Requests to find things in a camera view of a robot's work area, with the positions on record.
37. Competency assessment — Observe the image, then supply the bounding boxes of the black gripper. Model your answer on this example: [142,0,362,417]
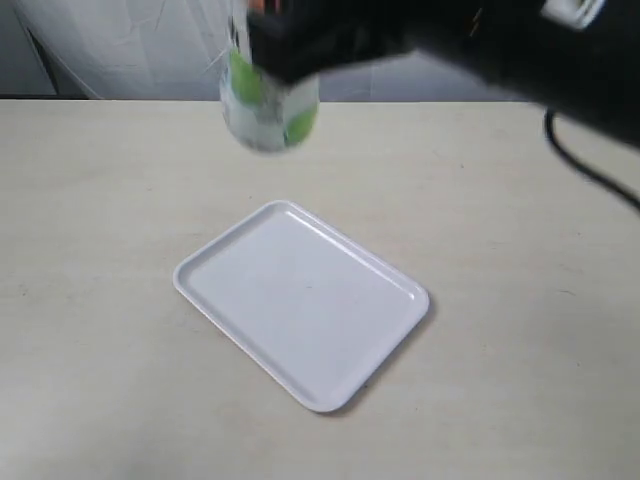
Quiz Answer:
[247,0,639,146]

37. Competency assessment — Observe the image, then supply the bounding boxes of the clear green-labelled drink bottle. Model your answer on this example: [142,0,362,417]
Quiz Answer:
[219,1,320,153]

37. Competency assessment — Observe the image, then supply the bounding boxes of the white rectangular plastic tray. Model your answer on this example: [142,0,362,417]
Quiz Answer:
[173,200,430,413]

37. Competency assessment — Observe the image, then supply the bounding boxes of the white wrinkled backdrop cloth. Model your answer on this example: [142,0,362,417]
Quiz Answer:
[0,0,640,103]

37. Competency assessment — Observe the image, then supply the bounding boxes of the black cable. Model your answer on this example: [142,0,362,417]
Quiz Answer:
[543,107,640,214]

